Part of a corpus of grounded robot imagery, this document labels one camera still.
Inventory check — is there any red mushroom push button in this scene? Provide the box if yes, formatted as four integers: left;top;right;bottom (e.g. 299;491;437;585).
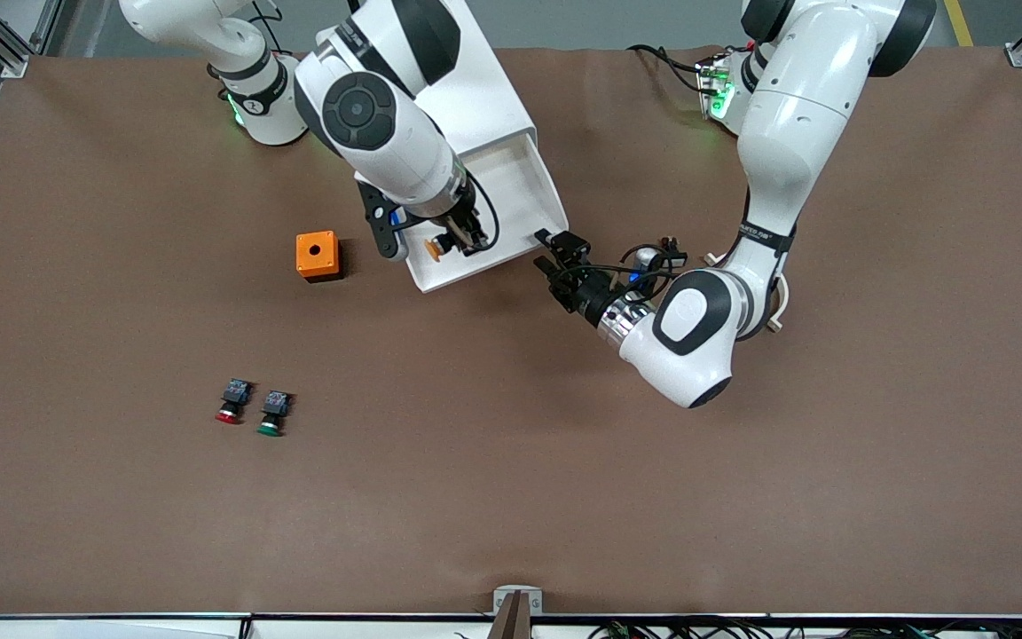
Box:
215;378;253;425

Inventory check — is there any white curved plastic clamp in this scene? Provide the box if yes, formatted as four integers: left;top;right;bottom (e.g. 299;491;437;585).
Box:
702;251;791;335

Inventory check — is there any white drawer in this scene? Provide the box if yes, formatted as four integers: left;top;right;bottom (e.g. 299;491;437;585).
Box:
406;131;570;294

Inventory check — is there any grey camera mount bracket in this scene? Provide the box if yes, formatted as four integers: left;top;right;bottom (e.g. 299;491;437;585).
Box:
493;584;544;639

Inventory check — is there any black cable bundle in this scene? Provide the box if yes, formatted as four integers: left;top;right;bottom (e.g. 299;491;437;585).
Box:
586;617;1022;639

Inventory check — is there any white table edge rail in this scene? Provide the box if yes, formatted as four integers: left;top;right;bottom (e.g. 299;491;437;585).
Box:
0;611;1022;639

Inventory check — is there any green mushroom push button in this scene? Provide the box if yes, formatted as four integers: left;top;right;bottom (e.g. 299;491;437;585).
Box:
255;389;293;438

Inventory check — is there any orange button enclosure box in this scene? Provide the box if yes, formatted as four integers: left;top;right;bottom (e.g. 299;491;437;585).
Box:
295;231;342;283

